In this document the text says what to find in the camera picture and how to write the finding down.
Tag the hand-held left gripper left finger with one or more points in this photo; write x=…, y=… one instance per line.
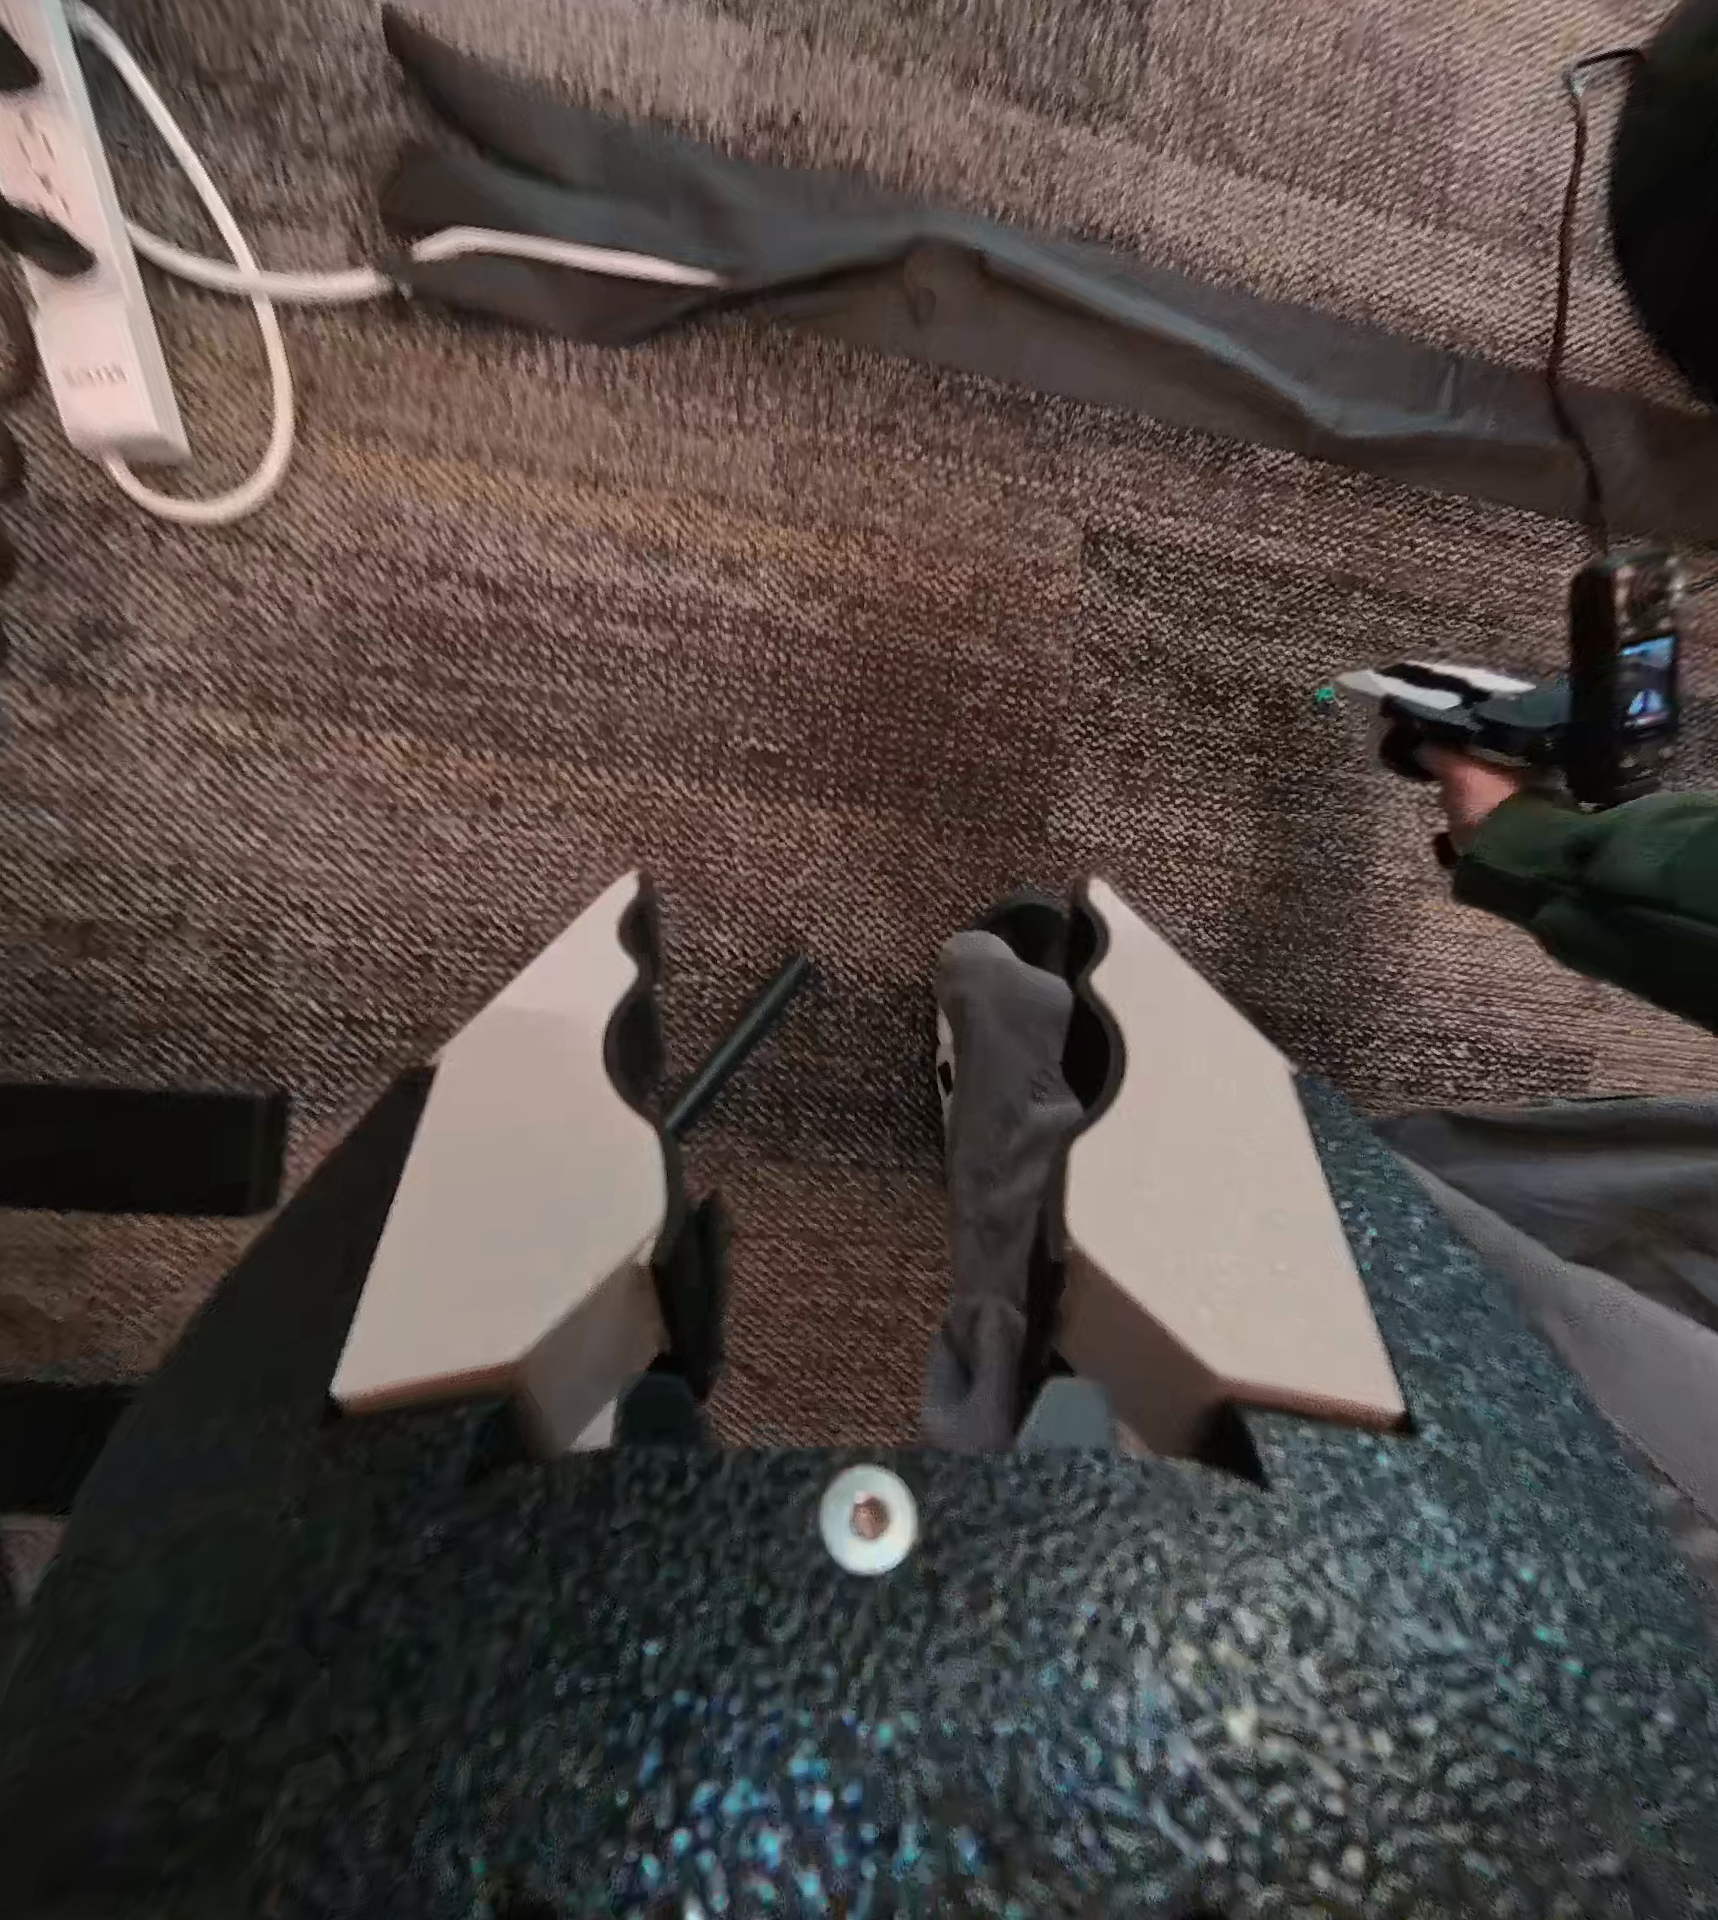
x=514, y=1201

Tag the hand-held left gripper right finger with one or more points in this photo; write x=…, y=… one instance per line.
x=1219, y=1201

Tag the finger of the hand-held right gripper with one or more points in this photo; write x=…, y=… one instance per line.
x=1466, y=683
x=1399, y=703

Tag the person's right forearm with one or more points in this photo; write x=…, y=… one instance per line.
x=1668, y=884

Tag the person's right hand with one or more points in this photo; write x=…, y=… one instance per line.
x=1475, y=795

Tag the grey sock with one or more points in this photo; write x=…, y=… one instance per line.
x=1002, y=1140

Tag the thin black rod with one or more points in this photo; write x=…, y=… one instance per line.
x=739, y=1043

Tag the person's grey trousers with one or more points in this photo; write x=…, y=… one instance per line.
x=1668, y=1350

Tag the white power strip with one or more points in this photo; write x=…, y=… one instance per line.
x=79, y=271

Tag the black table frame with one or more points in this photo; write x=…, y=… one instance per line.
x=79, y=1149

